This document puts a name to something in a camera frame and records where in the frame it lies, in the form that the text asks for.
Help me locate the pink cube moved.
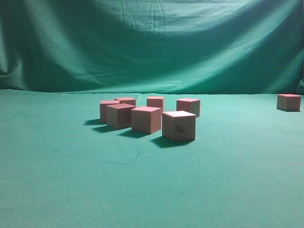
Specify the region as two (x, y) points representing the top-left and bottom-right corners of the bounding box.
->
(106, 104), (135, 129)
(115, 97), (136, 106)
(99, 100), (120, 123)
(147, 96), (164, 112)
(176, 98), (201, 117)
(131, 106), (162, 134)

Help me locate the pink cube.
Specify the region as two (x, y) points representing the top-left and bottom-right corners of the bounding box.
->
(162, 111), (196, 142)
(276, 94), (301, 112)

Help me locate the green cloth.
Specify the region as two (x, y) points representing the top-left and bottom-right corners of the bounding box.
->
(0, 0), (304, 228)

